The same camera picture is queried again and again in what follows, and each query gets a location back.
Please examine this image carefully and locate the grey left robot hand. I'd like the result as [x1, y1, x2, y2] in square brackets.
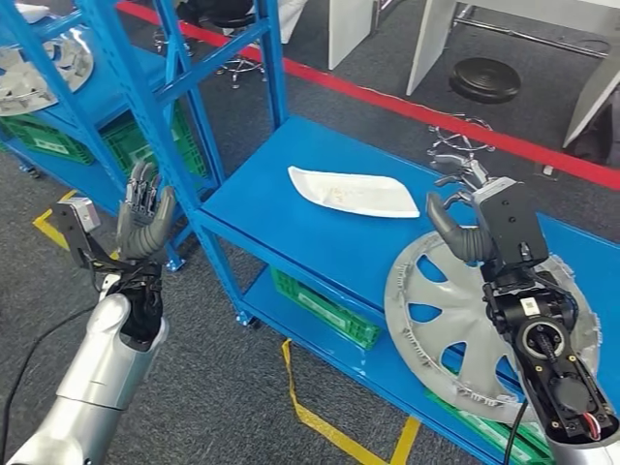
[115, 160, 177, 262]

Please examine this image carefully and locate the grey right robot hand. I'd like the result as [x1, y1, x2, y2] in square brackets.
[425, 152, 495, 265]

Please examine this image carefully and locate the grey plastic wheel cover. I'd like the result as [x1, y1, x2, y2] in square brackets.
[384, 229, 602, 426]
[0, 35, 94, 118]

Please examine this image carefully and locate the blue metal shelf rack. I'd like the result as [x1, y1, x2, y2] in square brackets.
[0, 0, 229, 271]
[77, 0, 620, 465]

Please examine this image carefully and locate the white curved plastic part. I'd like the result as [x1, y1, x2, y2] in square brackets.
[14, 3, 52, 23]
[287, 165, 421, 220]

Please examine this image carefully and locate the green folded plastic crate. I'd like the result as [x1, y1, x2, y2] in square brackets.
[425, 385, 556, 465]
[0, 113, 97, 167]
[269, 267, 384, 351]
[99, 102, 210, 187]

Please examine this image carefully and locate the yellow floor tape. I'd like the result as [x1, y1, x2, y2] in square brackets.
[281, 338, 421, 465]
[32, 189, 122, 262]

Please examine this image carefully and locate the black round stool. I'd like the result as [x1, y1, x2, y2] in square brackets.
[207, 0, 268, 91]
[425, 56, 523, 161]

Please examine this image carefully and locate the white desk panel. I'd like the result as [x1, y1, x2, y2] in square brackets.
[563, 54, 620, 150]
[328, 0, 378, 72]
[406, 0, 468, 98]

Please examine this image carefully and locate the grey bag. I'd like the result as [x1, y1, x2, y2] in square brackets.
[571, 102, 613, 165]

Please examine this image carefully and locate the person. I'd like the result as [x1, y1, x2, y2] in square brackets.
[278, 0, 311, 47]

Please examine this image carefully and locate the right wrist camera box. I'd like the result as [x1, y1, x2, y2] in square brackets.
[471, 177, 551, 280]

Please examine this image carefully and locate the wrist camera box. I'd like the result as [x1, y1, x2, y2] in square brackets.
[52, 197, 122, 271]
[471, 177, 551, 280]

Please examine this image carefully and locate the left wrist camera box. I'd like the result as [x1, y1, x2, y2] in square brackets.
[52, 197, 122, 271]

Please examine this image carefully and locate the black cable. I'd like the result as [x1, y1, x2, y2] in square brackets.
[503, 400, 529, 465]
[0, 304, 98, 450]

